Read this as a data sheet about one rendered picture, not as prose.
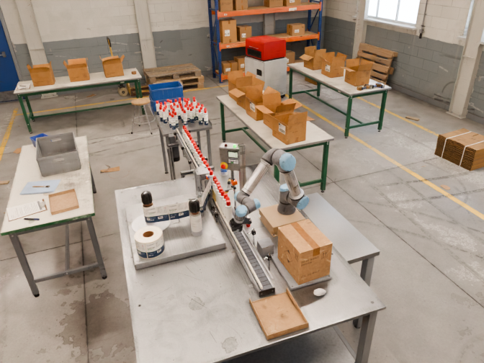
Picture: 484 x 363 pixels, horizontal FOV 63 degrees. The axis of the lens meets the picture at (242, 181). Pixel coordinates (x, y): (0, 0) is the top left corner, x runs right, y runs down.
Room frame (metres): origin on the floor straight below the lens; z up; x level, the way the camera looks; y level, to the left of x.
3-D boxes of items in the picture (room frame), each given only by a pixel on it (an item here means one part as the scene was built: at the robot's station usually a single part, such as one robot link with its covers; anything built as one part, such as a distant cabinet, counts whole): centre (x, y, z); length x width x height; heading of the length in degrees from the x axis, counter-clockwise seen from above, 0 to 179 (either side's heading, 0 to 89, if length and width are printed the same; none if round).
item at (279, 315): (1.70, -0.19, 0.85); 0.30 x 0.26 x 0.04; 18
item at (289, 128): (4.47, -0.60, 0.97); 0.51 x 0.39 x 0.37; 115
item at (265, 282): (2.65, 0.12, 0.86); 1.65 x 0.08 x 0.04; 18
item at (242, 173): (2.73, -0.01, 1.16); 0.04 x 0.04 x 0.67; 18
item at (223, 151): (2.78, 0.07, 1.38); 0.17 x 0.10 x 0.19; 73
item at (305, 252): (2.10, -0.40, 0.99); 0.30 x 0.24 x 0.27; 22
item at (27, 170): (3.71, 1.99, 0.40); 1.90 x 0.75 x 0.80; 20
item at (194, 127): (4.92, 0.75, 0.46); 0.73 x 0.62 x 0.93; 18
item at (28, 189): (3.43, 2.00, 0.81); 0.32 x 0.24 x 0.01; 96
